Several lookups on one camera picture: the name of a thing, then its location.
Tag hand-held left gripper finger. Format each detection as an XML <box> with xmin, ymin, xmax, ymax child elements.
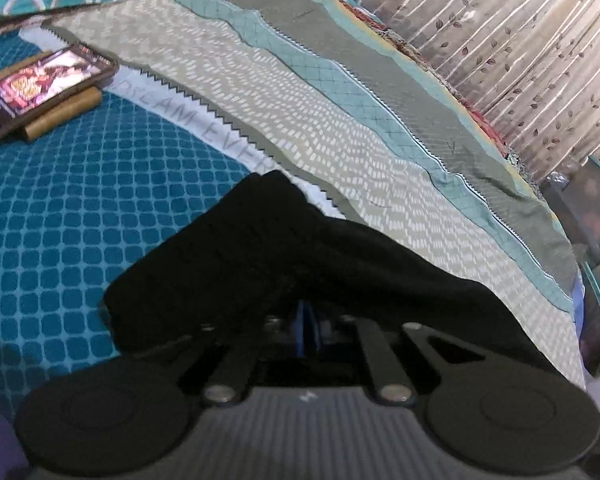
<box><xmin>172</xmin><ymin>301</ymin><xmax>311</xmax><ymax>407</ymax></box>
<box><xmin>308</xmin><ymin>305</ymin><xmax>487</xmax><ymax>407</ymax></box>

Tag black pants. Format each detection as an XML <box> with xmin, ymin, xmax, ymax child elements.
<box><xmin>101</xmin><ymin>170</ymin><xmax>573</xmax><ymax>383</ymax></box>

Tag teal patchwork bedspread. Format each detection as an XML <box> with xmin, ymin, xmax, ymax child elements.
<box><xmin>0</xmin><ymin>0</ymin><xmax>590</xmax><ymax>411</ymax></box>

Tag wooden block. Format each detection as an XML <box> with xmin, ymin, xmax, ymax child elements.
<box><xmin>0</xmin><ymin>51</ymin><xmax>103</xmax><ymax>144</ymax></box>

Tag leaf print curtain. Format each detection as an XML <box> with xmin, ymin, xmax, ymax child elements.
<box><xmin>307</xmin><ymin>0</ymin><xmax>600</xmax><ymax>183</ymax></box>

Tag smartphone with lit screen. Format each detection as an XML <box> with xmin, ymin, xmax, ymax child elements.
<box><xmin>0</xmin><ymin>43</ymin><xmax>120</xmax><ymax>155</ymax></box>

